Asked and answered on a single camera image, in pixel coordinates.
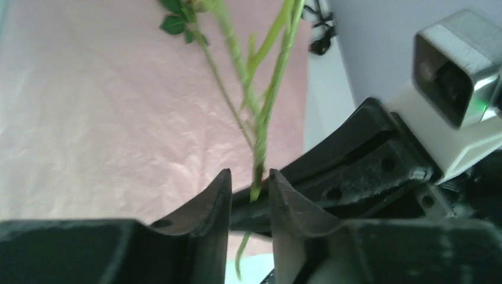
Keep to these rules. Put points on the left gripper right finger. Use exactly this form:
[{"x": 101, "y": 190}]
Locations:
[{"x": 299, "y": 230}]

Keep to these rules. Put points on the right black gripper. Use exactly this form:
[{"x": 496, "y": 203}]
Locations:
[{"x": 399, "y": 225}]

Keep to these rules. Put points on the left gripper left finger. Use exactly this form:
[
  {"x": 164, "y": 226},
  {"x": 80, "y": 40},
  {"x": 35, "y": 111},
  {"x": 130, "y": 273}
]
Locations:
[{"x": 201, "y": 228}]

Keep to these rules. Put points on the purple pink wrapping paper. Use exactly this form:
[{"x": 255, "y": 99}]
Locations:
[{"x": 105, "y": 115}]

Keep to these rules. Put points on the fake flower bouquet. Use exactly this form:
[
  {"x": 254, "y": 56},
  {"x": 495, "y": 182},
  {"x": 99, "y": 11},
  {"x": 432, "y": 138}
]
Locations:
[{"x": 254, "y": 115}]

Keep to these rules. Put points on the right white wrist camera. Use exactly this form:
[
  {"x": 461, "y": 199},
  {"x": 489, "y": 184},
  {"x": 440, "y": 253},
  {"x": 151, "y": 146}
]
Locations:
[{"x": 453, "y": 103}]

